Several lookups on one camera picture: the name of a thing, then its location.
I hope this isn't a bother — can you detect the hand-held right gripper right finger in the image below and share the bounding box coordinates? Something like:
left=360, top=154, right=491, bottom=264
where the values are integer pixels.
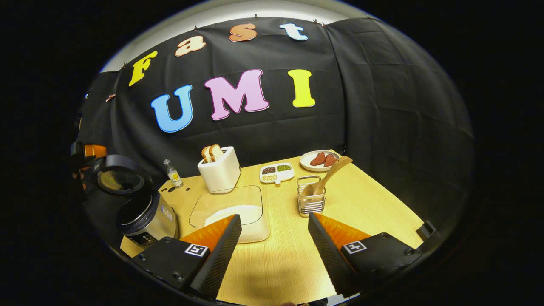
left=307, top=212, right=423, bottom=298

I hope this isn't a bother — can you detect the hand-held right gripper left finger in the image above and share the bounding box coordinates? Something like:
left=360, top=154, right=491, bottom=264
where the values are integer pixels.
left=132, top=214, right=243, bottom=300

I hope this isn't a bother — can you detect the clear box of white rice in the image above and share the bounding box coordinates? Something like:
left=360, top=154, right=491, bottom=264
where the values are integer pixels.
left=189, top=185, right=271, bottom=244

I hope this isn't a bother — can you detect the metal wire chopstick holder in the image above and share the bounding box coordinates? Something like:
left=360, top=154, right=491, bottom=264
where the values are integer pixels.
left=296, top=175, right=326, bottom=218

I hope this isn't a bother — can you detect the black and silver rice cooker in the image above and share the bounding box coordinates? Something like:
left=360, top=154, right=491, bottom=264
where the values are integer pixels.
left=97, top=154, right=180, bottom=248

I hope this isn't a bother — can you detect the wooden spoon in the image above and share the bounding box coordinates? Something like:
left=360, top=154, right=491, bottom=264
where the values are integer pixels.
left=301, top=156, right=354, bottom=198

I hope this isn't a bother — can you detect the white toaster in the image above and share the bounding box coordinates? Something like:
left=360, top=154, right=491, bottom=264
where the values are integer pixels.
left=197, top=146, right=242, bottom=194

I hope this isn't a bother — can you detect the small clear bottle yellow label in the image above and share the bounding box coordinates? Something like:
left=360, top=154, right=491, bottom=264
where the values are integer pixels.
left=163, top=159, right=184, bottom=188

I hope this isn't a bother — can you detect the white divided dish of beans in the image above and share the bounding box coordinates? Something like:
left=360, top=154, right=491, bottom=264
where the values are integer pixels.
left=260, top=163, right=295, bottom=185

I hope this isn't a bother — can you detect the white round plate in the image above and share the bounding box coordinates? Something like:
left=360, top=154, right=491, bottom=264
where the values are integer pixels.
left=300, top=150, right=340, bottom=172

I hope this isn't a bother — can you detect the black backdrop cloth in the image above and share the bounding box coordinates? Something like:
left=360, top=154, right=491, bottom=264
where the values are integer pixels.
left=74, top=17, right=475, bottom=238

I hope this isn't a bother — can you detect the black bracket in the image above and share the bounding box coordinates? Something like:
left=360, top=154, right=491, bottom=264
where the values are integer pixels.
left=416, top=220, right=438, bottom=241

